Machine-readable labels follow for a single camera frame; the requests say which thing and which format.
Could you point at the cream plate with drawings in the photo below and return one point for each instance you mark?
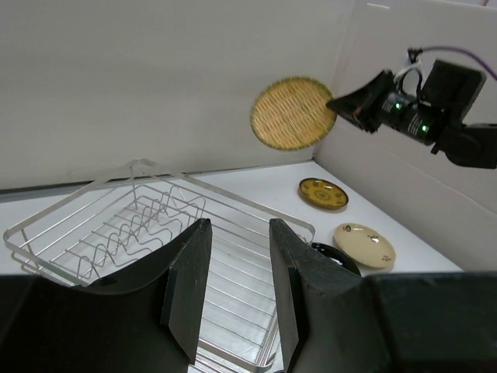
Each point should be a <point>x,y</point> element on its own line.
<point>365,246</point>

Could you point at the yellow woven pattern plate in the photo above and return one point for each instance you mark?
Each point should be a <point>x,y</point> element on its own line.
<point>291,114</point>

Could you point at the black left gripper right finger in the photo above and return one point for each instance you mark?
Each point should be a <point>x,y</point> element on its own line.
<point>332,320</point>

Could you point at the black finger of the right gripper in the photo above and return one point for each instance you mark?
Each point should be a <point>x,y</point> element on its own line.
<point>361,107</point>

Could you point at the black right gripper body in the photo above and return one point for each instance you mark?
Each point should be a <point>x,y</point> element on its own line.
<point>423,108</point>

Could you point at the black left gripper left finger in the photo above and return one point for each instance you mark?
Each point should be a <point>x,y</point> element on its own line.
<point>143,318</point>

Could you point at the black plate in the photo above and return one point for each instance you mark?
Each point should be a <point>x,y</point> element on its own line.
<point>337,256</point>

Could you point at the brown yellow patterned plate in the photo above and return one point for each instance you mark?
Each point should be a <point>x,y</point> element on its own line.
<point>323,194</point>

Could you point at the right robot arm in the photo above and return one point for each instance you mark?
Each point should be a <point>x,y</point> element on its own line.
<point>471,145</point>

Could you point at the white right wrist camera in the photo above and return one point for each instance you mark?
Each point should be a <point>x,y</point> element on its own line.
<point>412,63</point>

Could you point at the wire dish rack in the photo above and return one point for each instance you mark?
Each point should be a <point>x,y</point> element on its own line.
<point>120,218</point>

